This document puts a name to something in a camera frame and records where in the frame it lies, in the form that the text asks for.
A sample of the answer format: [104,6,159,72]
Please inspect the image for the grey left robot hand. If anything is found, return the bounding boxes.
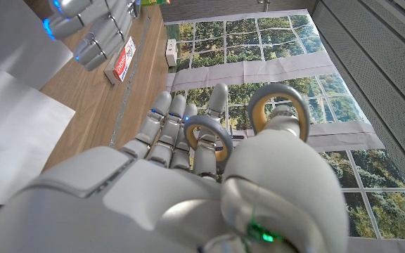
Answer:
[42,0,142,72]

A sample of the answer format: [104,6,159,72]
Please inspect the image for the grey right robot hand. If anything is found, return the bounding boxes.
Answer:
[0,82,350,253]

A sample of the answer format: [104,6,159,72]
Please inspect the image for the grey scissors with yellow handles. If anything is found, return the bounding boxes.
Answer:
[183,82,311,167]

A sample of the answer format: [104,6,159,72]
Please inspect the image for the white paper sheet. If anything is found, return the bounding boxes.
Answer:
[0,0,76,205]

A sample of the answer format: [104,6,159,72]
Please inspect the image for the Colgate toothpaste box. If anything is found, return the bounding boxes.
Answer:
[103,35,137,85]

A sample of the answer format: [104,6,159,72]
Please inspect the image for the white power strip box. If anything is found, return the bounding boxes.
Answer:
[165,38,179,67]

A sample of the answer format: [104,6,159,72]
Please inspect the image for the printed forest window backdrop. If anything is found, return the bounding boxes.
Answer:
[165,8,405,243]

